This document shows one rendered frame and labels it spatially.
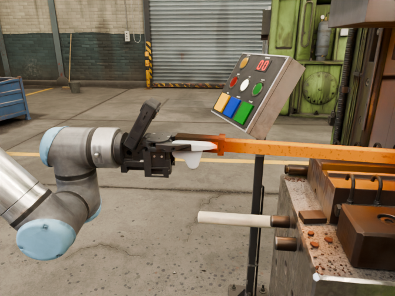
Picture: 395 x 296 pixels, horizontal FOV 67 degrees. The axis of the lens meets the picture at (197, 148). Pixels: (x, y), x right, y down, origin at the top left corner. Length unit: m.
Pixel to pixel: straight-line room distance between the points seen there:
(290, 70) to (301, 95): 4.42
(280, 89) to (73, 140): 0.66
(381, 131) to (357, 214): 0.38
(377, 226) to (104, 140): 0.51
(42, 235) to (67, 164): 0.16
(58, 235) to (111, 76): 8.64
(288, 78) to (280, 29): 4.45
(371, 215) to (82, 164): 0.55
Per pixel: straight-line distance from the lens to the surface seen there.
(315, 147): 0.63
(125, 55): 8.97
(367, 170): 0.71
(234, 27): 8.49
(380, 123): 0.88
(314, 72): 5.44
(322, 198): 0.67
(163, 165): 0.63
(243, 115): 1.04
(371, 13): 0.55
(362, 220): 0.54
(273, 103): 1.02
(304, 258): 0.57
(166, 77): 8.68
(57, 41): 9.70
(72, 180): 0.71
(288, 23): 5.48
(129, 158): 0.66
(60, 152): 0.69
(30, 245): 0.63
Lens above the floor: 1.24
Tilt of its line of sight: 20 degrees down
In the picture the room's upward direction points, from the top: straight up
